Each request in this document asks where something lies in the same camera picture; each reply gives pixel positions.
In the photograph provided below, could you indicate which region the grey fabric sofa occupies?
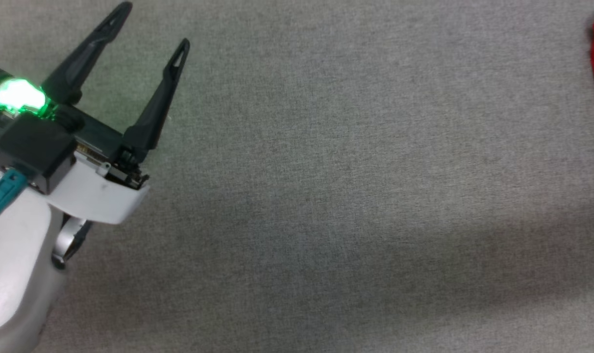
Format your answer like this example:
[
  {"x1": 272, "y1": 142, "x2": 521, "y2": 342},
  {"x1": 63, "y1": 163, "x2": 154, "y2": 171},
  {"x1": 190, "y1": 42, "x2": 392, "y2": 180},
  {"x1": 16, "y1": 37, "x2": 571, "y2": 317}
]
[{"x1": 0, "y1": 0, "x2": 594, "y2": 353}]

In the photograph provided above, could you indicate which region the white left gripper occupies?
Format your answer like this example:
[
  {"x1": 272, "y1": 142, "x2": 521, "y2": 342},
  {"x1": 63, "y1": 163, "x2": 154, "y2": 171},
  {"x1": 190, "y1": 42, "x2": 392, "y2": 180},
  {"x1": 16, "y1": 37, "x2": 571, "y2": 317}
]
[{"x1": 0, "y1": 1, "x2": 191, "y2": 226}]

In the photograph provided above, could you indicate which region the teal cable connector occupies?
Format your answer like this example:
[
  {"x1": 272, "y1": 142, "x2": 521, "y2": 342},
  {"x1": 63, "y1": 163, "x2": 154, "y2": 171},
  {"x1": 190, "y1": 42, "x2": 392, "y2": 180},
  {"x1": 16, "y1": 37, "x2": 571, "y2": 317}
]
[{"x1": 0, "y1": 170, "x2": 28, "y2": 231}]

